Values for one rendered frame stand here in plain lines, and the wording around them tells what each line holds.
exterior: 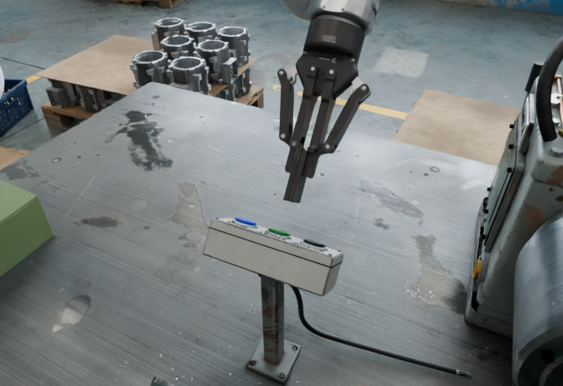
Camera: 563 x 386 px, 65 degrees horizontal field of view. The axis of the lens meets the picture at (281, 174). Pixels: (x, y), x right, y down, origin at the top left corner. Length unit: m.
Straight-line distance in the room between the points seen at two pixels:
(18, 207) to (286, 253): 0.61
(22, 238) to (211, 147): 0.52
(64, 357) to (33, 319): 0.11
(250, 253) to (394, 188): 0.62
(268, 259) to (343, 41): 0.29
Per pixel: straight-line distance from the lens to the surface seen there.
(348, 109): 0.57
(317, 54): 0.60
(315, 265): 0.54
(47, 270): 1.01
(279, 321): 0.69
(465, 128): 2.81
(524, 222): 0.71
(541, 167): 0.66
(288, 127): 0.59
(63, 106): 3.11
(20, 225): 1.02
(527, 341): 0.56
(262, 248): 0.56
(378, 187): 1.12
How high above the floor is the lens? 1.48
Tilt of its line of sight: 37 degrees down
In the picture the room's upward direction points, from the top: straight up
